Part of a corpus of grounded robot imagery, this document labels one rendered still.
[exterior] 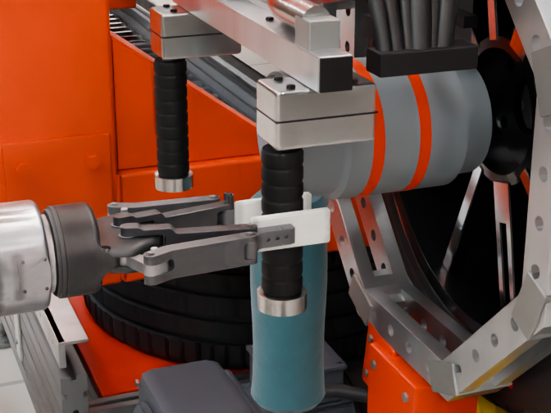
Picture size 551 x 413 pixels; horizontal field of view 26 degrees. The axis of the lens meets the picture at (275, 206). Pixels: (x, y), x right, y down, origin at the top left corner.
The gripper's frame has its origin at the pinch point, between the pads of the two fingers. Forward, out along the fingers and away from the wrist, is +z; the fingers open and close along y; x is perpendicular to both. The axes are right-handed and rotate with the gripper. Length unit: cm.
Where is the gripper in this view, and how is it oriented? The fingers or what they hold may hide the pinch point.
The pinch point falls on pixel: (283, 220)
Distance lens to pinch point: 102.4
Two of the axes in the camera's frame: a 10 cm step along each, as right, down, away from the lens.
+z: 9.3, -1.2, 3.3
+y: 3.6, 3.2, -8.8
